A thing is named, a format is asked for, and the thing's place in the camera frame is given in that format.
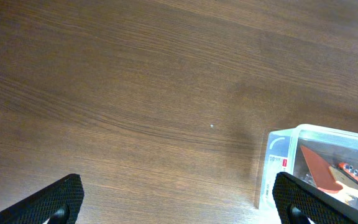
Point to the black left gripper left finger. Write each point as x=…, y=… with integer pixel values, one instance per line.
x=59, y=202

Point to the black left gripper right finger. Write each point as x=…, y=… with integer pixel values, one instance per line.
x=299, y=202

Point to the orange scraper with wooden handle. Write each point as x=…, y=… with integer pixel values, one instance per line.
x=341, y=183

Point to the clear plastic container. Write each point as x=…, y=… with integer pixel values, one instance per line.
x=283, y=154

